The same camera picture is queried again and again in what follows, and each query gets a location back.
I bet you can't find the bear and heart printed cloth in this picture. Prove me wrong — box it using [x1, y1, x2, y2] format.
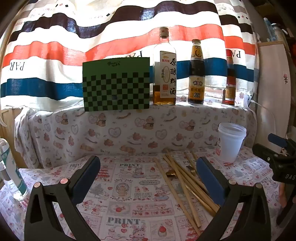
[14, 102, 258, 169]

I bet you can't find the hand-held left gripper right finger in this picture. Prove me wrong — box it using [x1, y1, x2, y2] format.
[196, 156, 272, 241]

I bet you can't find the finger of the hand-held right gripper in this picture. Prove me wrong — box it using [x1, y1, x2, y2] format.
[252, 144, 288, 165]
[268, 133, 296, 150]

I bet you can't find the red label sauce bottle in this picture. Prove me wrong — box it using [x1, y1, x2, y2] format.
[221, 49, 236, 106]

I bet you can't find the white panel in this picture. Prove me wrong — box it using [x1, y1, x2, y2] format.
[255, 41, 292, 153]

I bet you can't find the pile of wooden chopsticks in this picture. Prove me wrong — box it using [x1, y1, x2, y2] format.
[154, 148, 220, 235]

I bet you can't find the person's right hand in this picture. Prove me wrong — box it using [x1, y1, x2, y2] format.
[278, 183, 292, 208]

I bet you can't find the white plastic cup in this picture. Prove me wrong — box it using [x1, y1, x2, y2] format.
[216, 123, 247, 163]

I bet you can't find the green checkered board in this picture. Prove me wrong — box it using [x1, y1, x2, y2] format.
[83, 57, 151, 112]

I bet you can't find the striped curtain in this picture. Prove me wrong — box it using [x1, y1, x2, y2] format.
[0, 0, 259, 109]

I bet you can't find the wooden cabinet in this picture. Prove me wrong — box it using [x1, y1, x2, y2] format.
[0, 108, 22, 163]

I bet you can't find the strawberry printed tablecloth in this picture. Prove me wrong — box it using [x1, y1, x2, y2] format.
[0, 147, 296, 241]

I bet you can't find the white cable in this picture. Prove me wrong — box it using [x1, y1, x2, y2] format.
[251, 100, 276, 130]

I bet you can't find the cooking wine bottle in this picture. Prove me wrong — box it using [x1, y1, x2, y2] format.
[153, 27, 177, 106]

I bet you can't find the clear plastic water bottle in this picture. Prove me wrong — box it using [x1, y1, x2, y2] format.
[264, 17, 285, 42]

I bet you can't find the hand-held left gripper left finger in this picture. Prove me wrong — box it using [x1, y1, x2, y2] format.
[24, 155, 101, 241]

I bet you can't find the dark soy sauce bottle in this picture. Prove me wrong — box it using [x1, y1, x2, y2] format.
[188, 39, 206, 105]

